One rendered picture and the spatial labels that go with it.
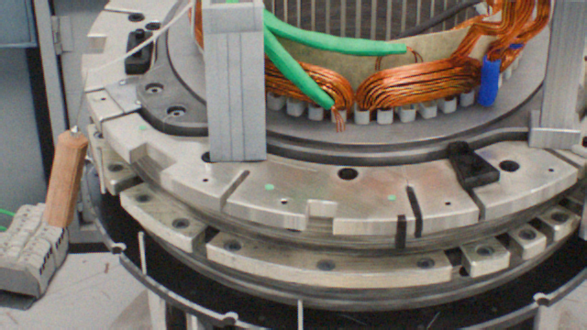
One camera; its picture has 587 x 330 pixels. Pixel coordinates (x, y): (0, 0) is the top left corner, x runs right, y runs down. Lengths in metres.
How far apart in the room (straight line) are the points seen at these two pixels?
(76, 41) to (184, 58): 0.27
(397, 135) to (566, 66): 0.09
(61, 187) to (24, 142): 0.32
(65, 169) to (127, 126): 0.07
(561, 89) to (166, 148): 0.20
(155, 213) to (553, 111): 0.21
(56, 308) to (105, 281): 0.05
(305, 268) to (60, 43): 0.39
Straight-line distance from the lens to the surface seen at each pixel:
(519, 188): 0.61
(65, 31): 0.94
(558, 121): 0.63
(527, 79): 0.68
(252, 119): 0.61
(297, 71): 0.61
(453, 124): 0.64
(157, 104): 0.66
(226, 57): 0.59
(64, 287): 1.03
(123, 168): 0.68
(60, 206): 0.72
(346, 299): 0.64
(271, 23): 0.62
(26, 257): 1.01
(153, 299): 0.85
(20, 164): 1.05
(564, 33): 0.61
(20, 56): 0.99
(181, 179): 0.61
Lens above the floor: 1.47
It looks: 36 degrees down
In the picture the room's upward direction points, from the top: straight up
